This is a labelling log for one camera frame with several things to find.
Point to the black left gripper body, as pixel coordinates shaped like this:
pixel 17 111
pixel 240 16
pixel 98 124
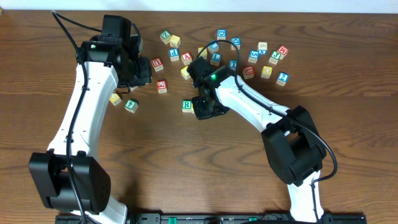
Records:
pixel 143 72

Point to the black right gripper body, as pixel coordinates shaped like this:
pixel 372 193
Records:
pixel 204 108

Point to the green R letter block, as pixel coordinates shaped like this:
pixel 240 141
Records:
pixel 186 106

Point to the blue T letter block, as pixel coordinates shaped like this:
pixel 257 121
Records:
pixel 233 64

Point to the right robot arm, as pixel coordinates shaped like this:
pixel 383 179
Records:
pixel 293 151

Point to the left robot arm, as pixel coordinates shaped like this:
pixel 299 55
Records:
pixel 68 177

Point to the red U block left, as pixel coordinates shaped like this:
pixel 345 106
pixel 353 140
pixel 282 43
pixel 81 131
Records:
pixel 157 64

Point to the red u block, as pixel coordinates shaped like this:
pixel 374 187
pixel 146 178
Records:
pixel 248 72
pixel 157 64

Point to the green 4 number block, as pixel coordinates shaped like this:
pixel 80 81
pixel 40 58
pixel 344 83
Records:
pixel 131 106

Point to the yellow G letter block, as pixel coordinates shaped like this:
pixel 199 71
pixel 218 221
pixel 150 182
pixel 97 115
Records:
pixel 115 99

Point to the yellow C letter block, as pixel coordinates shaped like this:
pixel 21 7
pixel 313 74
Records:
pixel 184 73

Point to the blue P letter block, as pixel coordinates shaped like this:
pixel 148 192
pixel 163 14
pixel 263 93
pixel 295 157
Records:
pixel 174 55

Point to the red A letter block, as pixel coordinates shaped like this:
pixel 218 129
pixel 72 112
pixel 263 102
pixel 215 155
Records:
pixel 186 58

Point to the green Z letter block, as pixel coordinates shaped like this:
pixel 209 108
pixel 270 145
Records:
pixel 165 36

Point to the blue L block lower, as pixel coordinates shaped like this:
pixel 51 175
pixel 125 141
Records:
pixel 215 59

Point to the blue l block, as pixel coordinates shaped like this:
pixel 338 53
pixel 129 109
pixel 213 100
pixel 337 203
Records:
pixel 213 47
pixel 215 59

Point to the yellow block beside Z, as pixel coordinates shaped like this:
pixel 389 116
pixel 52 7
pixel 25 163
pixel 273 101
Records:
pixel 175 41

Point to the yellow S letter block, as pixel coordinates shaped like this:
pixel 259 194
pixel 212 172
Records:
pixel 203 51

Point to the red U block right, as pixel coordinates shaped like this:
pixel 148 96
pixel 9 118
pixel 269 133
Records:
pixel 248 72

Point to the blue L block upper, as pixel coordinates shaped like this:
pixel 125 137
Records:
pixel 213 47

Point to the blue 5 number block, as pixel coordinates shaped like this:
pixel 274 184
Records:
pixel 253 56

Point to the blue D block right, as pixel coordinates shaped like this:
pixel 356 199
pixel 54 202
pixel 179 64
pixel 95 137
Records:
pixel 237 43

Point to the blue d block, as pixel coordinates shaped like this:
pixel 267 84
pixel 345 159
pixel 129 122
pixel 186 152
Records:
pixel 221 34
pixel 237 43

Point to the blue D block top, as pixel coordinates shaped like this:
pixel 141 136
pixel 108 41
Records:
pixel 221 34

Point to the blue X letter block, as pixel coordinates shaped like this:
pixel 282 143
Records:
pixel 262 48

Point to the blue 2 number block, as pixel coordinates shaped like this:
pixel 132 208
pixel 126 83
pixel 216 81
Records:
pixel 282 79

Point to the green J letter block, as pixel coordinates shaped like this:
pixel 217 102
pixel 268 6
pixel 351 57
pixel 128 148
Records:
pixel 275 57

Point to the red M letter block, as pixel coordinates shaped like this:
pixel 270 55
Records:
pixel 283 50

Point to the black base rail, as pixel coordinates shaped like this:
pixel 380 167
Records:
pixel 155 218

